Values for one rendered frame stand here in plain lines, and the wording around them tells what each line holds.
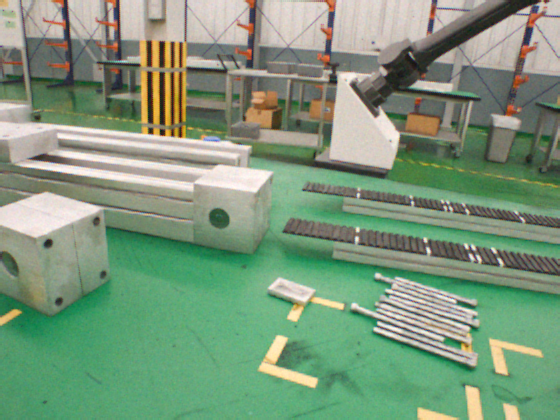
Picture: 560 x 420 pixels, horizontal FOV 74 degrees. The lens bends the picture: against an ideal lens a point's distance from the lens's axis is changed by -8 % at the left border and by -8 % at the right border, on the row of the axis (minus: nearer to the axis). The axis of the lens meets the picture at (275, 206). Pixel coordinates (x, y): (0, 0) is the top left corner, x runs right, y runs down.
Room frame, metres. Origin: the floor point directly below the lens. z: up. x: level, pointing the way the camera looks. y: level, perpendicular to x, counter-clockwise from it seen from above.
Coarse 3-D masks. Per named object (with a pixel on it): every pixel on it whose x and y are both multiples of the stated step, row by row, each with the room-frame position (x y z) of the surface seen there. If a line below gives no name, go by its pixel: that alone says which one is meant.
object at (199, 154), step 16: (64, 128) 0.86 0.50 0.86; (80, 128) 0.87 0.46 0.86; (64, 144) 0.79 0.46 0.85; (80, 144) 0.77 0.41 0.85; (96, 144) 0.76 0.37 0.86; (112, 144) 0.75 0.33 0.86; (128, 144) 0.75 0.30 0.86; (144, 144) 0.75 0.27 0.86; (160, 144) 0.81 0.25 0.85; (176, 144) 0.80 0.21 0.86; (192, 144) 0.79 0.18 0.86; (208, 144) 0.79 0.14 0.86; (224, 144) 0.79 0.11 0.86; (144, 160) 0.74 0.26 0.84; (160, 160) 0.73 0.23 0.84; (176, 160) 0.73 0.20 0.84; (192, 160) 0.73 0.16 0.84; (208, 160) 0.71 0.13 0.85; (224, 160) 0.70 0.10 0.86; (240, 160) 0.77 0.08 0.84
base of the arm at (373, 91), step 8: (376, 72) 1.11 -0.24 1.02; (352, 80) 1.10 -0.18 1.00; (368, 80) 1.09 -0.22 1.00; (376, 80) 1.08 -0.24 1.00; (384, 80) 1.07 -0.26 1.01; (352, 88) 1.08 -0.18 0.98; (360, 88) 1.09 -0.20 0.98; (368, 88) 1.08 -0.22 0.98; (376, 88) 1.08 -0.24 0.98; (384, 88) 1.07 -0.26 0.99; (360, 96) 1.08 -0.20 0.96; (368, 96) 1.08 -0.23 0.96; (376, 96) 1.07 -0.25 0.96; (384, 96) 1.09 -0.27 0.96; (368, 104) 1.08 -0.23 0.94; (376, 104) 1.09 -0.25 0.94; (376, 112) 1.07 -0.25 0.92
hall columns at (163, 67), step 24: (144, 0) 3.84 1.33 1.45; (168, 0) 3.75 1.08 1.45; (144, 24) 3.83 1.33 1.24; (168, 24) 3.76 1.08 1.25; (144, 48) 3.80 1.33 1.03; (168, 48) 3.73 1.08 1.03; (144, 72) 3.80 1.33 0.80; (168, 72) 3.72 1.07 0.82; (144, 96) 3.80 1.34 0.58; (168, 96) 3.73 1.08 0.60; (144, 120) 3.81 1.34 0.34; (168, 120) 3.73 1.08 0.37
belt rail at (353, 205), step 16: (352, 208) 0.68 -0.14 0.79; (368, 208) 0.68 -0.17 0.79; (384, 208) 0.67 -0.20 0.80; (400, 208) 0.67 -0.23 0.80; (416, 208) 0.66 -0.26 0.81; (432, 224) 0.66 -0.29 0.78; (448, 224) 0.65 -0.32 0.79; (464, 224) 0.64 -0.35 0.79; (480, 224) 0.64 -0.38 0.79; (496, 224) 0.63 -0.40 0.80; (512, 224) 0.63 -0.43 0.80; (544, 240) 0.61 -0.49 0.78
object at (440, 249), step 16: (288, 224) 0.53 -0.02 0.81; (304, 224) 0.54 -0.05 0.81; (320, 224) 0.55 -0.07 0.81; (336, 240) 0.50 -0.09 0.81; (352, 240) 0.50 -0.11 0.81; (368, 240) 0.50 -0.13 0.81; (384, 240) 0.50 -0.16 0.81; (400, 240) 0.51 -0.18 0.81; (416, 240) 0.51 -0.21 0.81; (432, 240) 0.51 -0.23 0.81; (432, 256) 0.47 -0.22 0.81; (448, 256) 0.47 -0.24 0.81; (464, 256) 0.47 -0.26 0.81; (480, 256) 0.48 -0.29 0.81; (496, 256) 0.47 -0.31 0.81; (512, 256) 0.48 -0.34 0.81; (528, 256) 0.48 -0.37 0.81; (544, 272) 0.44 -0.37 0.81
